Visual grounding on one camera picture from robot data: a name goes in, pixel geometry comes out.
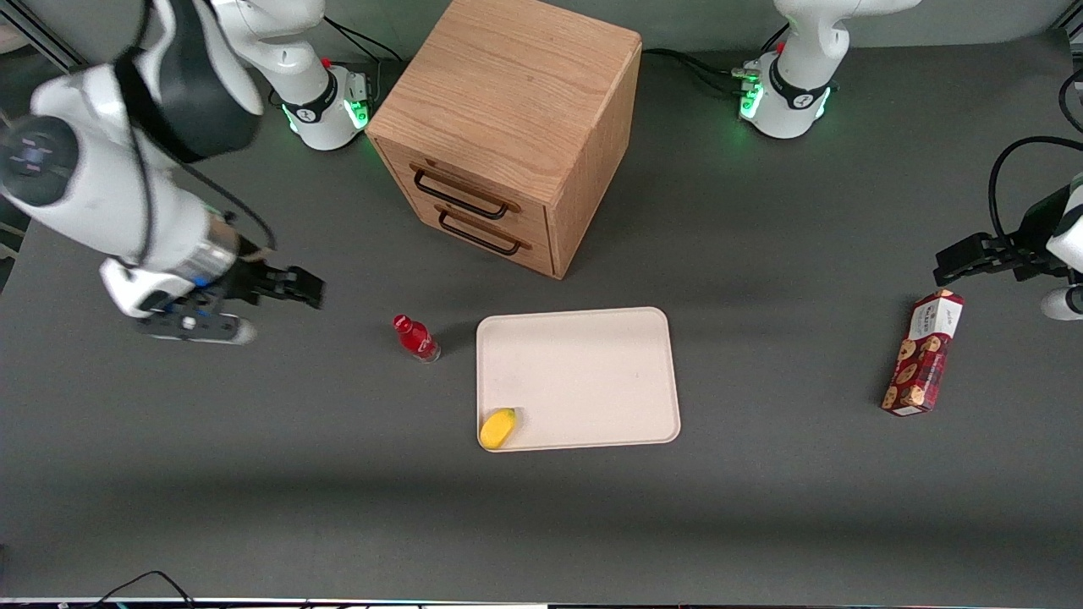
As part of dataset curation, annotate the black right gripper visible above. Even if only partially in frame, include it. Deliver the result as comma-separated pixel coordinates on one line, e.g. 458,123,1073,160
225,258,327,310

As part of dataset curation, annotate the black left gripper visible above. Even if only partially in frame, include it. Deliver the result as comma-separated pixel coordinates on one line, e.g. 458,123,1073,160
934,188,1074,288

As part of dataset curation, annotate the red coke bottle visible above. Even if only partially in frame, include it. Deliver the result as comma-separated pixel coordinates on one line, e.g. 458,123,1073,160
393,314,442,364

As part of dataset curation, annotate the beige plastic tray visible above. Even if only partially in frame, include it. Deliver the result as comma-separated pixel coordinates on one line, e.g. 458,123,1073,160
476,306,682,453

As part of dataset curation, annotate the red cookie box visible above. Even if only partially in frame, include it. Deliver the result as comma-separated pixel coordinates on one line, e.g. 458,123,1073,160
880,288,966,418

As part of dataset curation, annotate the yellow lemon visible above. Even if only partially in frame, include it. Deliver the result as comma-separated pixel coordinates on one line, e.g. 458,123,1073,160
479,407,518,450

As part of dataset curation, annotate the wooden drawer cabinet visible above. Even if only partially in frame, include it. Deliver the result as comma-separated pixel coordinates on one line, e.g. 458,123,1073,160
365,0,643,281

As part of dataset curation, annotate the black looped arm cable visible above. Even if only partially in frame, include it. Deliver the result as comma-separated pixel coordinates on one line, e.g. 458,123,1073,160
988,135,1083,248

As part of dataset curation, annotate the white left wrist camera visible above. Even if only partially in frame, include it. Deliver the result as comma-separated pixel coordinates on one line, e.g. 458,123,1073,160
1042,285,1083,321

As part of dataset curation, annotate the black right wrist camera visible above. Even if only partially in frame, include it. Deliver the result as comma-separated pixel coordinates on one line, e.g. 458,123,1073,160
138,310,256,346

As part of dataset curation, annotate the black drawer handle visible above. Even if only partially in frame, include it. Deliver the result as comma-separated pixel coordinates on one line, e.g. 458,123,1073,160
412,167,510,222
437,211,523,257

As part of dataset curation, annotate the black right base cable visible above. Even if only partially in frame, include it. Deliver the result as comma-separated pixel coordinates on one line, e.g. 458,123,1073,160
322,14,405,77

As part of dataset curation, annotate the black base cable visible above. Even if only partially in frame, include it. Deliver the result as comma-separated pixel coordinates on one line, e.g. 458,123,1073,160
322,14,405,77
641,24,789,96

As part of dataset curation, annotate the black cable at table edge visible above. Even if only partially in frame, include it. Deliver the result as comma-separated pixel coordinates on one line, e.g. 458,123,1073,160
83,570,197,609

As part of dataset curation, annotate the black left base cable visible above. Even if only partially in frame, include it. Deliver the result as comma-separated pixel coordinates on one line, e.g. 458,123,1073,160
641,24,789,96

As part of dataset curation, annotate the aluminium frame bar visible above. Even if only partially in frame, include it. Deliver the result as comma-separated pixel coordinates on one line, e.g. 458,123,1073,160
0,0,87,75

